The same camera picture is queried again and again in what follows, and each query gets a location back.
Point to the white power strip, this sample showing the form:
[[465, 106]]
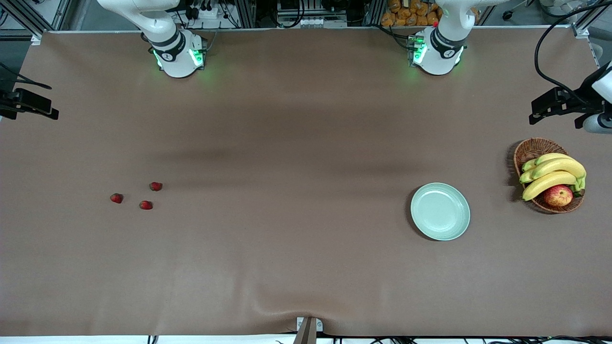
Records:
[[208, 13]]

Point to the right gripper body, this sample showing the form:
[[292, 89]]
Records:
[[10, 102]]

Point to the red apple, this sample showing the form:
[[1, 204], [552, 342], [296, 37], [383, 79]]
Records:
[[558, 196]]

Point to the pale green round plate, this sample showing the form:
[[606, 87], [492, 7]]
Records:
[[440, 211]]

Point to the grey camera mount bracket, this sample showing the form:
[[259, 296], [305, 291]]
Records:
[[308, 332]]

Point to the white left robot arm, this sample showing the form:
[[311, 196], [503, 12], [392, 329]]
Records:
[[442, 52]]

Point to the white terminal block row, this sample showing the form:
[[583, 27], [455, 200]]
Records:
[[315, 22]]

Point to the aluminium frame post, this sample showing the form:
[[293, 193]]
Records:
[[246, 14], [375, 12]]

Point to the red strawberry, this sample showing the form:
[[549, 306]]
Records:
[[116, 198], [146, 205], [155, 186]]

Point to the white corner clamp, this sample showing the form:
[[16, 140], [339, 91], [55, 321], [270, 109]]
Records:
[[36, 39], [581, 31]]

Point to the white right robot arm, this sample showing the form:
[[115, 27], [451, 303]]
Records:
[[177, 57]]

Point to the brown wicker basket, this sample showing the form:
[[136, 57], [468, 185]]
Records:
[[533, 149]]

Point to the orange snack packages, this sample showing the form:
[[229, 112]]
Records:
[[406, 16]]

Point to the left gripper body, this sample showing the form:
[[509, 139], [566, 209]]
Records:
[[584, 97]]

